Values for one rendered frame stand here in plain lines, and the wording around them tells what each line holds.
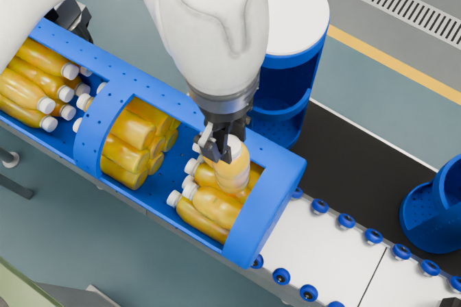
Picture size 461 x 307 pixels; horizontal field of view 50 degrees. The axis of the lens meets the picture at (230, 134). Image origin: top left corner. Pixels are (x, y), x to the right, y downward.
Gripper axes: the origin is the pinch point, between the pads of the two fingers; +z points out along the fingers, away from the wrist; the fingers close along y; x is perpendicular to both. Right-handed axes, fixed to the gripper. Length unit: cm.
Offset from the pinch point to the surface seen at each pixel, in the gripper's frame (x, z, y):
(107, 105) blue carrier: 32.6, 22.5, 0.2
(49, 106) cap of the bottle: 52, 36, -4
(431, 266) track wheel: -48, 49, 12
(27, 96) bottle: 57, 33, -5
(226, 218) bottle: -1.2, 33.4, -6.1
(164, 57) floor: 85, 145, 66
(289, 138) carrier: 7, 129, 53
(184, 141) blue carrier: 21, 48, 8
